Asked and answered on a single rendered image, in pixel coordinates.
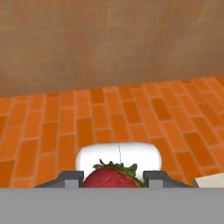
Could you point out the pale beige counter corner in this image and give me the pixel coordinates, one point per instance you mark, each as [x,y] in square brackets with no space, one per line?
[210,180]

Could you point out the red strawberry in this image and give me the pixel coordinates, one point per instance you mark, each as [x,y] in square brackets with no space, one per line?
[112,176]

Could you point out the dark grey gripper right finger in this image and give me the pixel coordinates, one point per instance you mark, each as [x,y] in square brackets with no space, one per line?
[156,178]

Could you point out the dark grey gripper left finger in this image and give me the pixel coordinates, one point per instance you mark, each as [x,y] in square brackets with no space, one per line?
[70,178]

